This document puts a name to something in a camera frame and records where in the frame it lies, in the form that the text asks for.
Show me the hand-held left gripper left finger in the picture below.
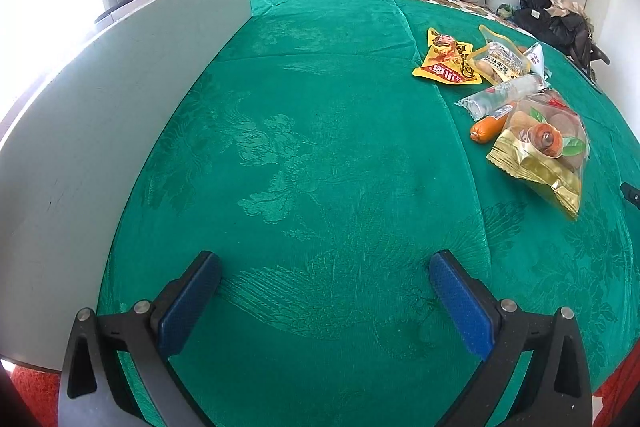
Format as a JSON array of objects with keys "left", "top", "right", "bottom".
[{"left": 59, "top": 250, "right": 223, "bottom": 427}]

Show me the grey flat board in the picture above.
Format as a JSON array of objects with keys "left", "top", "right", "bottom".
[{"left": 0, "top": 0, "right": 252, "bottom": 375}]

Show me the orange sausage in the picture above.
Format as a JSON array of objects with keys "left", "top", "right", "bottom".
[{"left": 470, "top": 104, "right": 517, "bottom": 142}]

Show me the clear long snack packet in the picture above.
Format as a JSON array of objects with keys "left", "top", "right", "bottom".
[{"left": 456, "top": 74, "right": 547, "bottom": 118}]

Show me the white triangular snack packet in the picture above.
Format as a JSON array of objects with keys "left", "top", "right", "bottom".
[{"left": 522, "top": 42, "right": 552, "bottom": 80}]

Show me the gold clear-window snack packet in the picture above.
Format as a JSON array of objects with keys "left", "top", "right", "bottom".
[{"left": 487, "top": 89, "right": 591, "bottom": 222}]

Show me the clear yellow-bordered peanut packet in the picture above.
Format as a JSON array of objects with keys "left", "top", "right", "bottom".
[{"left": 467, "top": 25, "right": 534, "bottom": 86}]

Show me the black clothes pile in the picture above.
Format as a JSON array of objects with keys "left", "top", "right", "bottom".
[{"left": 512, "top": 0, "right": 612, "bottom": 80}]

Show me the green patterned blanket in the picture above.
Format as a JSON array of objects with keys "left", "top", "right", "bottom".
[{"left": 97, "top": 0, "right": 640, "bottom": 427}]

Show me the beige crumpled garment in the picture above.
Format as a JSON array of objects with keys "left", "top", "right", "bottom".
[{"left": 544, "top": 0, "right": 587, "bottom": 18}]

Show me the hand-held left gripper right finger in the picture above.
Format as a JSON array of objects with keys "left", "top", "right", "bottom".
[{"left": 428, "top": 249, "right": 594, "bottom": 427}]

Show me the yellow snack packet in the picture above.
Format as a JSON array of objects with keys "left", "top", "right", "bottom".
[{"left": 412, "top": 28, "right": 484, "bottom": 86}]

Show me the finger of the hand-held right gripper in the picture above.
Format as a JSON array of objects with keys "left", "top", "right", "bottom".
[{"left": 620, "top": 182, "right": 640, "bottom": 210}]

